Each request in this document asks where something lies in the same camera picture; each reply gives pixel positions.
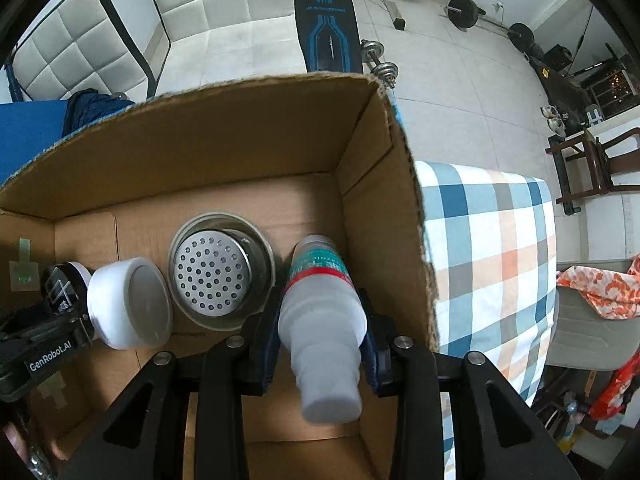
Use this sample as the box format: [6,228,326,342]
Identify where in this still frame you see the dark blue garment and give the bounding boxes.
[62,89,136,138]

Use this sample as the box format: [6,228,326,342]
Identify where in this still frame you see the black exercise machine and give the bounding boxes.
[527,42,603,128]

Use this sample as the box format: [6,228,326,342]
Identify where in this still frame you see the blue cloth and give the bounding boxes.
[0,100,68,186]

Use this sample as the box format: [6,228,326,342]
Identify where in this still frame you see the white round jar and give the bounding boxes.
[86,257,173,351]

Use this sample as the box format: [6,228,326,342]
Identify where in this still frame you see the dark wooden chair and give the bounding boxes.
[545,127,640,216]

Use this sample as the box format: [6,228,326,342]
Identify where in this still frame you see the metal bracelet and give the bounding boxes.
[27,440,57,480]

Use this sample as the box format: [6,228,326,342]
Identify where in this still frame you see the dark shelf unit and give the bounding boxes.
[587,67,640,111]

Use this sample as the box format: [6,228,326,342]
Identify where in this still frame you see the orange floral cloth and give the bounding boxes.
[557,255,640,321]

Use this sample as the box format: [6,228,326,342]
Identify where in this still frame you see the pair of light shoes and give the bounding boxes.
[540,105,569,137]

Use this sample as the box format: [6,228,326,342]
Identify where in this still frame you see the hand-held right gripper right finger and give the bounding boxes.
[356,290,583,480]

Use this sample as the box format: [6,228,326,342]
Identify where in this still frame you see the grey chair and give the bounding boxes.
[542,260,640,376]

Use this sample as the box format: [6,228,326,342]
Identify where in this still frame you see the checked blue orange blanket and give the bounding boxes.
[415,160,558,480]

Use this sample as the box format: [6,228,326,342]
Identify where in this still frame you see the black blue weight bench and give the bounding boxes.
[292,0,363,73]

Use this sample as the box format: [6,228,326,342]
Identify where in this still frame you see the white quilted sofa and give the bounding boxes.
[140,0,308,96]

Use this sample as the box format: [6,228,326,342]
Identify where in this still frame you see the perforated metal sink strainer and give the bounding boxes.
[167,213,277,332]

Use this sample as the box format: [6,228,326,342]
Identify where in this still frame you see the chrome dumbbell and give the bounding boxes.
[360,40,401,90]

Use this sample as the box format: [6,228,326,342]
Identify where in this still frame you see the black barbell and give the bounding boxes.
[445,0,536,53]

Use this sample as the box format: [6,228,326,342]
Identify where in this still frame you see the white plastic bottle green label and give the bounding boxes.
[277,233,368,423]

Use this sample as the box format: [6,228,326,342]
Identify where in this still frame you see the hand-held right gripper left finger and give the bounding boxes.
[60,300,282,480]

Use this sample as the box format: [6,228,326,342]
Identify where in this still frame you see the white quilted chair black frame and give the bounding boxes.
[5,0,158,103]

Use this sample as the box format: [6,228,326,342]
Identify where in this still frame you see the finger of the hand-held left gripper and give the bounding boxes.
[41,261,93,320]

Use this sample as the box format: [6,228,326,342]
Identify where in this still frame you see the brown cardboard box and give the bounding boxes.
[0,72,441,480]

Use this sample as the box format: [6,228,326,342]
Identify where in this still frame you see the person's left forearm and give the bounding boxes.
[0,422,31,467]

